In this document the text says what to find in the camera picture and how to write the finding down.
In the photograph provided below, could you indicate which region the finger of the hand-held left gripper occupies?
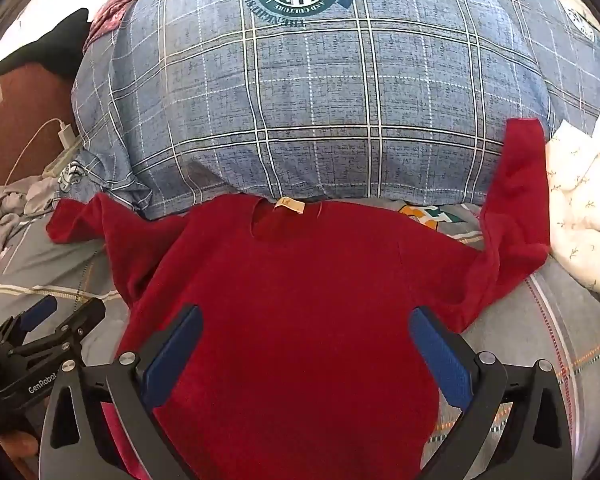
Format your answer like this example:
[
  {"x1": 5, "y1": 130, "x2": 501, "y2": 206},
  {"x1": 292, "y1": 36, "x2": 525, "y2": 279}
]
[
  {"x1": 0, "y1": 295, "x2": 59, "y2": 356},
  {"x1": 12, "y1": 298, "x2": 107, "y2": 363}
]

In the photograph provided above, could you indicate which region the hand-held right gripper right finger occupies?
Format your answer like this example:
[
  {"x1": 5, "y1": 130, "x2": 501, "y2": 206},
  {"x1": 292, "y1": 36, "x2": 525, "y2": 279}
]
[{"x1": 409, "y1": 305, "x2": 574, "y2": 480}]

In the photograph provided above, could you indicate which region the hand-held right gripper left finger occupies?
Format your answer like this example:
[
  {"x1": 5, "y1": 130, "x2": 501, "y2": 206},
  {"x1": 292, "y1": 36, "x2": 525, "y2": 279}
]
[{"x1": 40, "y1": 304, "x2": 204, "y2": 480}]

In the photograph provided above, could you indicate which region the red sweater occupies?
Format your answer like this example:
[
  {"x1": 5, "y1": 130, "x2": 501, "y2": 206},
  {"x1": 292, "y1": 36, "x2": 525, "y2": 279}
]
[{"x1": 46, "y1": 117, "x2": 552, "y2": 480}]

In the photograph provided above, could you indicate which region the person's left hand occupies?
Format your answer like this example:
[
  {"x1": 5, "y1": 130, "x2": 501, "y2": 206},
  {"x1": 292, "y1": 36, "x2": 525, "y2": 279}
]
[{"x1": 0, "y1": 430, "x2": 41, "y2": 463}]

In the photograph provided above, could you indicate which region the grey striped bed sheet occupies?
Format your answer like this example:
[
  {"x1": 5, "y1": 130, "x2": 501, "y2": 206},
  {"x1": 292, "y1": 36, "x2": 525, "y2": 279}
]
[{"x1": 0, "y1": 195, "x2": 600, "y2": 480}]

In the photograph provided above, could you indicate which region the crumpled grey cloth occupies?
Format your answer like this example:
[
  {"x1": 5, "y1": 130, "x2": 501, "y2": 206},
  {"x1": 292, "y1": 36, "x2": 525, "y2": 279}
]
[{"x1": 0, "y1": 177, "x2": 66, "y2": 261}]

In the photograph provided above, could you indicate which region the white power strip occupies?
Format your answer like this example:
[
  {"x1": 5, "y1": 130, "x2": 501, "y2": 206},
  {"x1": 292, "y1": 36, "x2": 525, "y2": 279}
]
[{"x1": 40, "y1": 145, "x2": 83, "y2": 179}]

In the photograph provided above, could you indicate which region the white charger plug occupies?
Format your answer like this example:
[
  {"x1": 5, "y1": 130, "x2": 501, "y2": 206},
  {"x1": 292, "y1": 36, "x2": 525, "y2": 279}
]
[{"x1": 55, "y1": 119, "x2": 76, "y2": 147}]

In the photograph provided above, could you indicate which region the white floral blanket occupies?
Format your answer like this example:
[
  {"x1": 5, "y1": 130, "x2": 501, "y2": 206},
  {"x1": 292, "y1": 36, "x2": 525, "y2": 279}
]
[{"x1": 545, "y1": 112, "x2": 600, "y2": 306}]

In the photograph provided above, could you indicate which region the brown wooden headboard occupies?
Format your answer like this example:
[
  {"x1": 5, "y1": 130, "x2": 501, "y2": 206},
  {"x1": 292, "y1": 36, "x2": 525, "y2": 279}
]
[{"x1": 0, "y1": 62, "x2": 88, "y2": 206}]

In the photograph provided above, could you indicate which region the black cloth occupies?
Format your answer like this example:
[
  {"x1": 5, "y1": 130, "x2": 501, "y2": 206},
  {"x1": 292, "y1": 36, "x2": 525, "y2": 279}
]
[{"x1": 0, "y1": 7, "x2": 93, "y2": 88}]

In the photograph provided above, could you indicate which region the blue plaid quilt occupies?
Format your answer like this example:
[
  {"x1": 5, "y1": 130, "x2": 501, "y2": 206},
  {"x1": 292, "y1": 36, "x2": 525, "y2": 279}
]
[{"x1": 57, "y1": 0, "x2": 600, "y2": 221}]

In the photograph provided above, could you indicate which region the white charger cable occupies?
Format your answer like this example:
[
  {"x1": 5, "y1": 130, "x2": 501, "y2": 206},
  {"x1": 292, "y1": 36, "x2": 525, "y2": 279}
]
[{"x1": 2, "y1": 119, "x2": 63, "y2": 188}]

